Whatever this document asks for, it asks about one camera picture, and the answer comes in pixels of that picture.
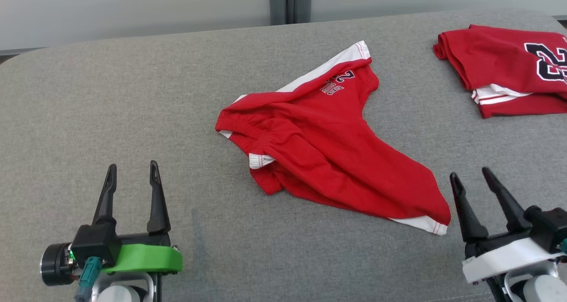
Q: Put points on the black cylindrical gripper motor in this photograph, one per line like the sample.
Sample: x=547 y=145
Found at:
x=55 y=264

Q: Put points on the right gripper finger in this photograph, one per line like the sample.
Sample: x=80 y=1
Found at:
x=468 y=218
x=509 y=207

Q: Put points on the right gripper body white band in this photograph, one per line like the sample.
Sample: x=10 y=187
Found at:
x=505 y=257

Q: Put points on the red shorts white side stripes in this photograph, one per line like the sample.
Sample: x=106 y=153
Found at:
x=328 y=147

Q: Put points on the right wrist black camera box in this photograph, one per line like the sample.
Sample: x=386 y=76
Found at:
x=549 y=229

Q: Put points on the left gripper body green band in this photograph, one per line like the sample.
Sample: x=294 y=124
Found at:
x=146 y=258

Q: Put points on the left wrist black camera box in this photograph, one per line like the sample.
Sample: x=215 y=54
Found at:
x=95 y=244

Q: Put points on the grey post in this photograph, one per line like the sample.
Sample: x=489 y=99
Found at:
x=277 y=3

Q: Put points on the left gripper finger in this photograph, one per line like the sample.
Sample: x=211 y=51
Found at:
x=157 y=209
x=107 y=195

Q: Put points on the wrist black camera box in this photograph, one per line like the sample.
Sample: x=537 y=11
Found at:
x=549 y=229
x=95 y=244

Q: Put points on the red jersey number 23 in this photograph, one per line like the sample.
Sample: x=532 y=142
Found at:
x=496 y=63

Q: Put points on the grey fabric sofa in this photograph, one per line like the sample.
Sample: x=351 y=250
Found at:
x=133 y=107

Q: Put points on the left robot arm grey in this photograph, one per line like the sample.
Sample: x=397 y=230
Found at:
x=119 y=293

